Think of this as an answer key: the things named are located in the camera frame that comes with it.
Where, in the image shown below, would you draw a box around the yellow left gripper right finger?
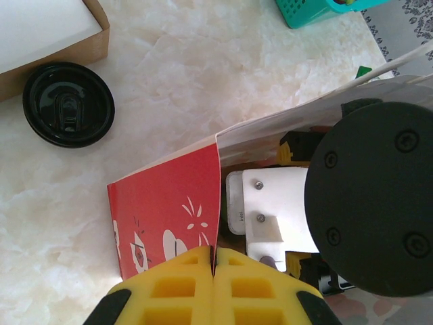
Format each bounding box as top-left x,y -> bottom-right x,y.
213,248 -> 342,325

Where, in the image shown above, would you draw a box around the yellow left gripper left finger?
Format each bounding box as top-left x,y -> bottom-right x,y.
83,246 -> 214,325

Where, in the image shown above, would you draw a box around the paper gift bag red prints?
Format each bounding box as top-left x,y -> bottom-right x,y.
106,43 -> 433,325

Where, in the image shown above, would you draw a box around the green candy bag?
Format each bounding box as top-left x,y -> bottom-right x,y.
354,64 -> 373,81

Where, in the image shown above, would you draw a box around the teal plastic basket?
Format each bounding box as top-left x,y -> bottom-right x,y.
273,0 -> 395,30

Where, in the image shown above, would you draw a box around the black plastic cup lid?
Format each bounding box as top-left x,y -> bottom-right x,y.
22,62 -> 116,149

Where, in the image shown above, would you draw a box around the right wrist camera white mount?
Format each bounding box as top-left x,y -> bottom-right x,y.
225,167 -> 321,272

